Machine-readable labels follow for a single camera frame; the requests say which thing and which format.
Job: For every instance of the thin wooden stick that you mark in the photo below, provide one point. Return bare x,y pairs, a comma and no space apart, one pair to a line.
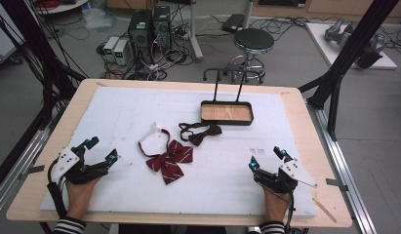
325,210

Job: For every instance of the aluminium rail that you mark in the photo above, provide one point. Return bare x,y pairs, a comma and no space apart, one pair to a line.
344,169
22,156

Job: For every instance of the flat black box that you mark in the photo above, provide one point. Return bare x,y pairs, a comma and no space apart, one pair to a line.
233,22

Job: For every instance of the round white table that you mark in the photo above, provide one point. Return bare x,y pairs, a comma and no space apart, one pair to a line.
63,6

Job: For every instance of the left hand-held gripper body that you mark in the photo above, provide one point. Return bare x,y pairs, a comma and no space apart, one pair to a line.
68,161

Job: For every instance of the white equipment case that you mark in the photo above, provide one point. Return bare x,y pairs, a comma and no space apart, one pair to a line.
4,44

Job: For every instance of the white floor board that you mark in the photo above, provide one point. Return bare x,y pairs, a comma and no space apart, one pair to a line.
318,39

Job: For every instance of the black computer tower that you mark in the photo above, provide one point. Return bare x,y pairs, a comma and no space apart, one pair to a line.
140,34
162,27

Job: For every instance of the striped red bow tie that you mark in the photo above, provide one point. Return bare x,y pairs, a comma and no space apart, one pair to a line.
170,161

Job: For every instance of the white table leg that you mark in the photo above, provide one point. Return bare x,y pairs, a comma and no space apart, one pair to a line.
195,39

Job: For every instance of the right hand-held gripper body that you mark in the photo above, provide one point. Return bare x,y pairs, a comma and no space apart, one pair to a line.
294,170

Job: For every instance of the clear plastic bag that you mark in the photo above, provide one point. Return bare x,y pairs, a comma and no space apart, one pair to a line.
97,18

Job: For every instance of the person's right hand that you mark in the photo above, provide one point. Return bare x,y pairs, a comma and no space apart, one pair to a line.
275,204

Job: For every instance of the white power supply unit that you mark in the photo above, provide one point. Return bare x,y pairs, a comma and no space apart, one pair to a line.
120,52
109,47

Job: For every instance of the grey metal clip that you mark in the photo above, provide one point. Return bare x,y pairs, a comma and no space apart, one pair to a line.
33,169
336,184

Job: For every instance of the black rack with wooden tray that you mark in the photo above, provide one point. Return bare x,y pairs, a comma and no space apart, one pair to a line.
226,113

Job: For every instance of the black round stool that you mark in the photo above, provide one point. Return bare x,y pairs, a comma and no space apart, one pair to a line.
253,40

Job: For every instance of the dark maroon bow tie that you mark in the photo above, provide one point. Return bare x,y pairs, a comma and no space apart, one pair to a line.
204,133

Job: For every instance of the white foam board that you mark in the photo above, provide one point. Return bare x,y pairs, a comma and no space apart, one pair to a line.
194,182

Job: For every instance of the person's left hand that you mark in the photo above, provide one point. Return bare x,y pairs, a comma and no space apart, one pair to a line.
79,198

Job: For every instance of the black frame post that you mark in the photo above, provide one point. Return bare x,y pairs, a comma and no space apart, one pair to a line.
29,39
354,48

